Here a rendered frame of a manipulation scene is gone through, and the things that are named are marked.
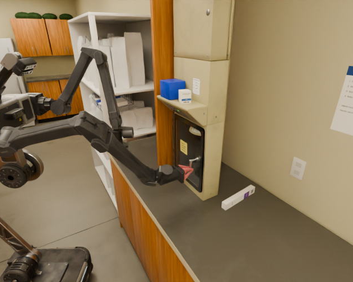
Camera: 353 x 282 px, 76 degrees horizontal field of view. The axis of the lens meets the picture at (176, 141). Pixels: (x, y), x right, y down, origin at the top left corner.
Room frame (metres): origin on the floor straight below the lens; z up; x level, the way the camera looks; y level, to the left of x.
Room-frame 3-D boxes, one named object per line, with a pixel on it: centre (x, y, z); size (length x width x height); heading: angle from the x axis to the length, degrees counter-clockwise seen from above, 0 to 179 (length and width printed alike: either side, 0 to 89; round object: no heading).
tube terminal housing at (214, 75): (1.25, -0.18, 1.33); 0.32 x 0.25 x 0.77; 31
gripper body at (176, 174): (1.01, 0.02, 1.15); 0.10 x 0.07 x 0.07; 30
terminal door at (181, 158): (1.18, -0.06, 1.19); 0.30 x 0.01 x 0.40; 30
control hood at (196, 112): (1.15, -0.02, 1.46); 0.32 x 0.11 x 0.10; 31
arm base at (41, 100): (1.31, 0.78, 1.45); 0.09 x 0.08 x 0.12; 0
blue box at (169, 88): (1.22, 0.02, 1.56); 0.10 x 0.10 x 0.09; 31
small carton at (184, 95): (1.11, -0.04, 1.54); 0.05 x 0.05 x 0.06; 16
